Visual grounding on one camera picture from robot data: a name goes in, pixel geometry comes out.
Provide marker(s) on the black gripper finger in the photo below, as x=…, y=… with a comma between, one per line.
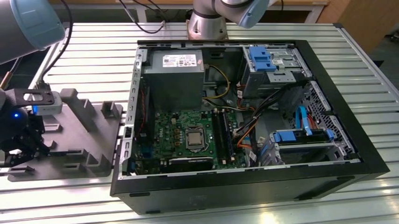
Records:
x=19, y=158
x=43, y=147

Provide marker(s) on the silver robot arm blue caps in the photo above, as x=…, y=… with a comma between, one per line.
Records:
x=206, y=25

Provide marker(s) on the grey plastic parts rack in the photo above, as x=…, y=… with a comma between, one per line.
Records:
x=77, y=130

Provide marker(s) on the blue expansion slot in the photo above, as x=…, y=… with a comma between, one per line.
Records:
x=147, y=152

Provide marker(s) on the green motherboard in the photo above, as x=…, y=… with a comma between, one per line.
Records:
x=164, y=151

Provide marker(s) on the black graphics card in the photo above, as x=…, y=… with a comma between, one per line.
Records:
x=190, y=163

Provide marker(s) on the silver CPU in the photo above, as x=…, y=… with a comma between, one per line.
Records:
x=195, y=139

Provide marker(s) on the grey power supply unit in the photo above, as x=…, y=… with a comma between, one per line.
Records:
x=174, y=86

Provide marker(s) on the black PC case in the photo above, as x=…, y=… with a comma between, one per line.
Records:
x=218, y=193

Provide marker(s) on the blue plastic drive latch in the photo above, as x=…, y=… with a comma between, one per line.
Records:
x=262, y=58

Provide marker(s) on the metal optical drive cage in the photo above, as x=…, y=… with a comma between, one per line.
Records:
x=280, y=78

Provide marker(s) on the metal disk bay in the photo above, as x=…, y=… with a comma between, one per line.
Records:
x=306, y=146

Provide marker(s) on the hard disk blue carrier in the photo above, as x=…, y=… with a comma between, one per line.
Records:
x=311, y=138

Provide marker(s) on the wooden desk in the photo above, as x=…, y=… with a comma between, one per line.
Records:
x=306, y=2

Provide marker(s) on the wooden cabinet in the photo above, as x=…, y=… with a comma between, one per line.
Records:
x=367, y=23

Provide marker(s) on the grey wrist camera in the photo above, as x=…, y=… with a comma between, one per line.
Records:
x=49, y=105

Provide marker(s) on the blue plastic bracket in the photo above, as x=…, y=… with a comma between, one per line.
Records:
x=264, y=151

